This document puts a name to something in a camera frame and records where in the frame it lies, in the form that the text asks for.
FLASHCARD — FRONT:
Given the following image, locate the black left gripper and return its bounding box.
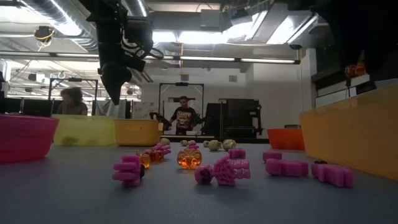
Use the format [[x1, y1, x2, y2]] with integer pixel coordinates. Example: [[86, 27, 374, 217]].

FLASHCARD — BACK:
[[86, 0, 155, 106]]

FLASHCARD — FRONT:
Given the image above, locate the orange translucent plastic pumpkin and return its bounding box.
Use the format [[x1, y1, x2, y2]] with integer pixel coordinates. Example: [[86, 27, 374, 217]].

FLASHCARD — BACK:
[[177, 148, 203, 170], [136, 152, 152, 169], [343, 52, 366, 78], [149, 149, 165, 163]]

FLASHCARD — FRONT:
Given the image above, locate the person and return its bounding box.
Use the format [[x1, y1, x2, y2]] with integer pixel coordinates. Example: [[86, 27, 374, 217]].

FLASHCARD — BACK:
[[55, 86, 90, 116], [169, 95, 200, 136]]

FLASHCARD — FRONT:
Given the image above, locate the green translucent plastic bin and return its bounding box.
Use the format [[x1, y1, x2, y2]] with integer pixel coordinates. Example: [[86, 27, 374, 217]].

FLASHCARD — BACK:
[[52, 114, 116, 147]]

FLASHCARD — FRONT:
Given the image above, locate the small yellow-orange plastic bin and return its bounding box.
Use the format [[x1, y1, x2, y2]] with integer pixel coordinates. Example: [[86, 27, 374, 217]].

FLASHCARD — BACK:
[[113, 118, 164, 147]]

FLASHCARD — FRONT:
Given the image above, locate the ceiling strip light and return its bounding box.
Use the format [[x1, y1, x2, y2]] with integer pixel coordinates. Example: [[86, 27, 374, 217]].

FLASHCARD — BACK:
[[179, 55, 236, 62], [239, 57, 296, 64]]

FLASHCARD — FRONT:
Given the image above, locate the pink round plastic bowl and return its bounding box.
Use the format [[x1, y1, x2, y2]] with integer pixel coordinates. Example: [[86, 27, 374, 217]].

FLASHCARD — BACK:
[[0, 113, 60, 164]]

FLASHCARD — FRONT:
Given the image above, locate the grey ceiling unit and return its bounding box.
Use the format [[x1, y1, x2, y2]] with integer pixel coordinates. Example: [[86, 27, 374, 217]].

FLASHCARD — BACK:
[[198, 8, 233, 31]]

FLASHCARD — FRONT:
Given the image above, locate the black equipment cabinet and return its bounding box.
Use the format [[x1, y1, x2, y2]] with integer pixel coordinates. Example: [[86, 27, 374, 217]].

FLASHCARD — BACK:
[[203, 98, 264, 139]]

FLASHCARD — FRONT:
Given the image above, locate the orange round plastic bowl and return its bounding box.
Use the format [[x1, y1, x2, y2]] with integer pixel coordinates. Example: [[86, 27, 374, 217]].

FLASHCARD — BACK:
[[266, 128, 305, 151]]

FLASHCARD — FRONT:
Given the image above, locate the black tripod stand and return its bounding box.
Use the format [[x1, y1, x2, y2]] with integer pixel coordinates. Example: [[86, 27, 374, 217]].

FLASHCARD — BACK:
[[344, 77, 353, 100]]

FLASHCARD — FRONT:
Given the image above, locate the large orange plastic bin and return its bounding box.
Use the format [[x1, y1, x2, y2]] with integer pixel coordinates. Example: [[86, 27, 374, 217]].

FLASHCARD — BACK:
[[299, 84, 398, 182]]

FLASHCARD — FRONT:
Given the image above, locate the black robot station frame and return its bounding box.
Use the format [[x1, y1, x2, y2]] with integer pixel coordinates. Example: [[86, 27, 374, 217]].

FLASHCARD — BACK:
[[48, 77, 99, 116], [158, 82, 205, 138]]

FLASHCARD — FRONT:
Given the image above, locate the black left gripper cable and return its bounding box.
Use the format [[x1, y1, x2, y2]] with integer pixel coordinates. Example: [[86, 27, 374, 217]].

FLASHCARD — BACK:
[[141, 18, 165, 62]]

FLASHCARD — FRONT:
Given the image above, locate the silver ventilation duct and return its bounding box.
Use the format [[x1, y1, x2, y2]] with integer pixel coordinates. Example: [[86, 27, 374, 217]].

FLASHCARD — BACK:
[[18, 0, 103, 54]]

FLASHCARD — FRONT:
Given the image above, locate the yellow black cable reel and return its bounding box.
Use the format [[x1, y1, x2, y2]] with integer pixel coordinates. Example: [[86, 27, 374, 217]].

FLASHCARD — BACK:
[[33, 25, 56, 43]]

